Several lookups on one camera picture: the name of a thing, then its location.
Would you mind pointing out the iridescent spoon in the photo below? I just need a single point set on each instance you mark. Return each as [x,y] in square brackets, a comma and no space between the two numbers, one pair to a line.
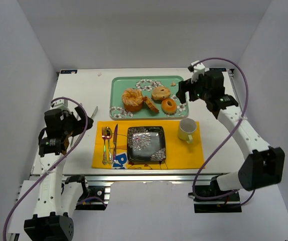
[108,133]

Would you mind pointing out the blue label sticker left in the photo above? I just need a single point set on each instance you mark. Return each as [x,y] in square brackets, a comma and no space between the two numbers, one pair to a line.
[73,71]

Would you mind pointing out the small glazed donut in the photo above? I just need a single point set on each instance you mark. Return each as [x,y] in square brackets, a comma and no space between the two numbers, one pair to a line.
[169,106]

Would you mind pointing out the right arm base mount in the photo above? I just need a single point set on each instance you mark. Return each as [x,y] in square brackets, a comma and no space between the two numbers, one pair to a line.
[227,204]

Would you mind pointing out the aluminium table rail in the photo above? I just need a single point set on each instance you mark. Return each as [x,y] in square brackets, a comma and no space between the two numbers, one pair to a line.
[139,178]

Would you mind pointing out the iridescent fork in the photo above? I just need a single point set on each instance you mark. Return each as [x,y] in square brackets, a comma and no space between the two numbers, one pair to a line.
[104,160]

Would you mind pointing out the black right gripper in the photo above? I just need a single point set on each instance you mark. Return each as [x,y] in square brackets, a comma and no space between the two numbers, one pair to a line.
[188,88]

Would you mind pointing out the chocolate chip bagel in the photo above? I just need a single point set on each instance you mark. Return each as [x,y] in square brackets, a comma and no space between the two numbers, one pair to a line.
[161,93]

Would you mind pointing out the black floral square plate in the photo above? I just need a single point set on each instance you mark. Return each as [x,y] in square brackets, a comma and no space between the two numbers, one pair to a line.
[146,144]

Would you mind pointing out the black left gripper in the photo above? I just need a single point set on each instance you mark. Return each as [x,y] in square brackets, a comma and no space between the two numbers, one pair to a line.
[78,120]

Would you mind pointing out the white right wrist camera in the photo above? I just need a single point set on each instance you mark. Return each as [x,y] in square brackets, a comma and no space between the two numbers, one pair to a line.
[197,68]

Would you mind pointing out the silver metal tongs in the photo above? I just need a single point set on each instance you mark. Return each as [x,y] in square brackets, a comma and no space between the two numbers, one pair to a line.
[93,112]

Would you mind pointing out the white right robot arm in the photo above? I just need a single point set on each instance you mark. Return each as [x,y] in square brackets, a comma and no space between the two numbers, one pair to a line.
[263,165]

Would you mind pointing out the yellow placemat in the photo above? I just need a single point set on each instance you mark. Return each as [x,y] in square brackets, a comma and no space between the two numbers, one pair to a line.
[179,154]

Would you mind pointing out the blue label sticker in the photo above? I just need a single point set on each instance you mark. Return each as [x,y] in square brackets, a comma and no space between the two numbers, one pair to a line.
[218,69]
[73,71]

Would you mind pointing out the pale yellow mug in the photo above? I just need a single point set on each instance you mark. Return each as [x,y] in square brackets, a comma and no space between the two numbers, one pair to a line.
[187,128]

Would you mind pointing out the iridescent knife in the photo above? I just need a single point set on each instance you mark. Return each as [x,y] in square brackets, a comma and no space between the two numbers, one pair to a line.
[115,133]

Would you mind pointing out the brown bread slice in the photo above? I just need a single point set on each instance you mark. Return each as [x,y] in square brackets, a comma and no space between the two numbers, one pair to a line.
[150,104]

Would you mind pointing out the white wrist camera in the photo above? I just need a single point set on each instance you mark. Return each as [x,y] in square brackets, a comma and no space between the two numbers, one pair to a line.
[197,68]
[61,104]

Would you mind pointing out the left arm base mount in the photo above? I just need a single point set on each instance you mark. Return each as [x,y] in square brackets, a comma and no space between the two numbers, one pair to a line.
[84,196]

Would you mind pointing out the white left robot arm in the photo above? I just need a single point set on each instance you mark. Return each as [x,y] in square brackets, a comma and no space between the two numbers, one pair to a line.
[52,216]

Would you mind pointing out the blue label sticker right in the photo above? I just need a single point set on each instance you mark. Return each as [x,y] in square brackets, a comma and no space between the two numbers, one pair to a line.
[218,69]

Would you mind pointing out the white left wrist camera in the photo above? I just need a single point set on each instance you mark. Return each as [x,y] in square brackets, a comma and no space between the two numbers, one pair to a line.
[61,104]

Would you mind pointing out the large sugared ring bread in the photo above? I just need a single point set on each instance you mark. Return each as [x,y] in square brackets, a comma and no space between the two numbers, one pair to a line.
[132,99]

